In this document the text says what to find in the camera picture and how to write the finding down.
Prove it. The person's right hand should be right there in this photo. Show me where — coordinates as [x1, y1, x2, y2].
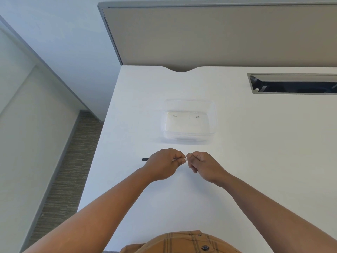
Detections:
[186, 151, 233, 188]

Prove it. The person's left hand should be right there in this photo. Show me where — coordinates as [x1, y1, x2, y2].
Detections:
[141, 148, 187, 182]

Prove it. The person's left forearm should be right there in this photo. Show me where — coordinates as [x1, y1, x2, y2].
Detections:
[24, 167, 156, 253]

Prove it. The person's right forearm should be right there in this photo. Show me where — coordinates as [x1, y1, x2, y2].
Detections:
[220, 174, 337, 253]

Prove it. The clear plastic container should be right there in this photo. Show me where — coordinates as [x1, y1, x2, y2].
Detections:
[160, 98, 218, 143]

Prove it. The brown plaid shirt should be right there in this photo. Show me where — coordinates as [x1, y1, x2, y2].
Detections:
[120, 230, 242, 253]

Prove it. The beige desk partition panel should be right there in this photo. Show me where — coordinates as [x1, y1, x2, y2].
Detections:
[97, 1, 337, 73]

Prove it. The grey cable tray opening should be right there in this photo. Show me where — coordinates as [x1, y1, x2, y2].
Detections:
[247, 73, 337, 95]

